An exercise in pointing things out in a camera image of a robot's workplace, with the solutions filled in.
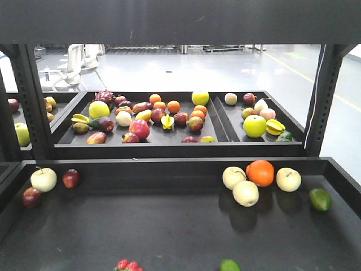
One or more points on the yellow-green pomelo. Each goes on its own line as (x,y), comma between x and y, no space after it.
(200,97)
(98,109)

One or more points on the pale apple centre back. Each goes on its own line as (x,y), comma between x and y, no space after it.
(232,175)

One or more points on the green apple far left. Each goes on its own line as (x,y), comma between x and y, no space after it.
(22,133)

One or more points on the red cherry tomato bunch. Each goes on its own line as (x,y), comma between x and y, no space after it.
(126,265)

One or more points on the small red apple left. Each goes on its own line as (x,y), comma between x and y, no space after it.
(32,197)

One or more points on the large orange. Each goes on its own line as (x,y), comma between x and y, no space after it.
(261,172)

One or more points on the yellow starfruit right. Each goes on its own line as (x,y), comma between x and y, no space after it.
(274,127)

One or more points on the red dragon fruit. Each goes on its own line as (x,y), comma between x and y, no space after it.
(104,96)

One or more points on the pale apple right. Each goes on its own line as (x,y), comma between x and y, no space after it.
(288,179)

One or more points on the pale apple front left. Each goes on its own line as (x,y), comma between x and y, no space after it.
(43,179)

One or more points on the yellow starfruit left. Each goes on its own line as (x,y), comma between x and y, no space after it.
(80,118)

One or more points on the big green apple right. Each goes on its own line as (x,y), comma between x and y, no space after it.
(254,126)

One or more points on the yellow starfruit centre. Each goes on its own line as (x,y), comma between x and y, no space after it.
(167,122)

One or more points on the green lime on tray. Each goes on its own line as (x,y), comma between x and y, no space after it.
(320,199)

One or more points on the pale apple centre front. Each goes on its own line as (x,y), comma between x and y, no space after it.
(246,193)

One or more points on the large red apple centre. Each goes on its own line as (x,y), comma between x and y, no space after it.
(140,128)

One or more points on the white office chair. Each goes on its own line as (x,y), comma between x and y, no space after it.
(82,59)

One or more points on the yellow starfruit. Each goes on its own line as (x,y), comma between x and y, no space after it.
(80,118)
(274,127)
(167,122)

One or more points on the black fruit display stand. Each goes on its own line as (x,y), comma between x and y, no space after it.
(167,207)

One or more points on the yellow-green pomelo left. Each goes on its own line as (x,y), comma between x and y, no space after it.
(98,109)

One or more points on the pale apple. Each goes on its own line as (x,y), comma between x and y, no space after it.
(246,193)
(288,179)
(232,175)
(43,179)

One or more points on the yellow-green pomelo back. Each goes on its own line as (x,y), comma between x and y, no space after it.
(200,97)

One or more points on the dark red apple front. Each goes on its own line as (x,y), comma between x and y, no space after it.
(71,178)

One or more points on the green lime front edge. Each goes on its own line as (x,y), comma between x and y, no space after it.
(229,265)

